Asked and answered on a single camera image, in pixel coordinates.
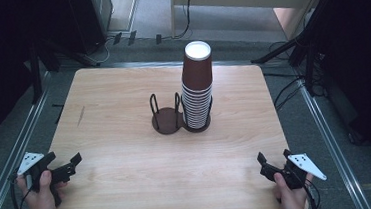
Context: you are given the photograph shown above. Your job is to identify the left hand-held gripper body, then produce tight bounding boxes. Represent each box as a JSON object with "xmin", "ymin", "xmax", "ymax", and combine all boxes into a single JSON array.
[{"xmin": 15, "ymin": 149, "xmax": 63, "ymax": 209}]

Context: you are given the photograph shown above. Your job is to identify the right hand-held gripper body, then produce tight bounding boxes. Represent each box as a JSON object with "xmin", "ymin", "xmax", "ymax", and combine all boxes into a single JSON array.
[{"xmin": 278, "ymin": 152, "xmax": 328, "ymax": 191}]

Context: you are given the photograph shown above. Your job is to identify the stack of brown paper cups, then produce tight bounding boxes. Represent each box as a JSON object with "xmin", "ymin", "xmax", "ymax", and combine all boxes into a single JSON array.
[{"xmin": 176, "ymin": 39, "xmax": 218, "ymax": 131}]

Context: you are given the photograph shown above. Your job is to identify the black wire double cup holder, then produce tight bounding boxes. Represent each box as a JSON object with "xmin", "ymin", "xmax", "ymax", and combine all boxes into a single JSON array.
[{"xmin": 148, "ymin": 88, "xmax": 217, "ymax": 137}]

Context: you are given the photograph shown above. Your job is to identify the person's right hand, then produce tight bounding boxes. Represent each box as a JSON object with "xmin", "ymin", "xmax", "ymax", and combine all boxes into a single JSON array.
[{"xmin": 271, "ymin": 169, "xmax": 317, "ymax": 209}]

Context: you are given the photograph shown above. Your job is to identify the person's left hand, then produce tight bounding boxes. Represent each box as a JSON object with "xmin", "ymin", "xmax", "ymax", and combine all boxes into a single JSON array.
[{"xmin": 15, "ymin": 168, "xmax": 70, "ymax": 209}]

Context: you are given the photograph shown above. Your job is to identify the black metal stand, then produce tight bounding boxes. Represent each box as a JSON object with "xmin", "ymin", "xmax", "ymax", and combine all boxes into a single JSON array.
[{"xmin": 25, "ymin": 35, "xmax": 66, "ymax": 105}]

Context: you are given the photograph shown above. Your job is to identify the black tripod stand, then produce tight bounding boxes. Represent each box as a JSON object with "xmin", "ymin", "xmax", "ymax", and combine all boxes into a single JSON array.
[{"xmin": 245, "ymin": 5, "xmax": 329, "ymax": 103}]

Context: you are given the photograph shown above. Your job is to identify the black cabinet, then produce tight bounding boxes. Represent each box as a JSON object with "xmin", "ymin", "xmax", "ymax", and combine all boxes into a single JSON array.
[{"xmin": 64, "ymin": 0, "xmax": 117, "ymax": 57}]

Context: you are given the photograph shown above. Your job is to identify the metal floor rail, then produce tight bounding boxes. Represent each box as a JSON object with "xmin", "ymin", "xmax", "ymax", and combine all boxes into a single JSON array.
[
  {"xmin": 0, "ymin": 70, "xmax": 62, "ymax": 209},
  {"xmin": 295, "ymin": 72, "xmax": 371, "ymax": 209}
]

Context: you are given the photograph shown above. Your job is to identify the right hand-held gripper black cable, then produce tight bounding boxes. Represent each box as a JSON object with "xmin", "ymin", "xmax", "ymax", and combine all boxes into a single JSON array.
[{"xmin": 302, "ymin": 176, "xmax": 322, "ymax": 209}]

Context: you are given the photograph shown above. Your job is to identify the hand-held gripper black cable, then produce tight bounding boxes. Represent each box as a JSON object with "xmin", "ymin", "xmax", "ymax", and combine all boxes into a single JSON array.
[
  {"xmin": 7, "ymin": 170, "xmax": 32, "ymax": 209},
  {"xmin": 302, "ymin": 176, "xmax": 322, "ymax": 209}
]

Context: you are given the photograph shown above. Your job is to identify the left hand-held gripper black cable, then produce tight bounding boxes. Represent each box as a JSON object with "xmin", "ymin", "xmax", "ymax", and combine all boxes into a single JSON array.
[{"xmin": 7, "ymin": 170, "xmax": 32, "ymax": 209}]

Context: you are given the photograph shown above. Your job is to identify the black floor cables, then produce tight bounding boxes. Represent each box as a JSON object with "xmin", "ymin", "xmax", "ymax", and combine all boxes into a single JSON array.
[{"xmin": 271, "ymin": 74, "xmax": 308, "ymax": 113}]

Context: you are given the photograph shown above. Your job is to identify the white floor cable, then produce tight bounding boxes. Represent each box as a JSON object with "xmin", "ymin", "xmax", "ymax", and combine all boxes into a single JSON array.
[{"xmin": 82, "ymin": 35, "xmax": 115, "ymax": 67}]

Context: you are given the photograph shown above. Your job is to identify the black hanging cable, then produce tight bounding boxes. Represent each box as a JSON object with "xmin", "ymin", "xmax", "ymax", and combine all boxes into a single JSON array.
[{"xmin": 167, "ymin": 0, "xmax": 197, "ymax": 40}]

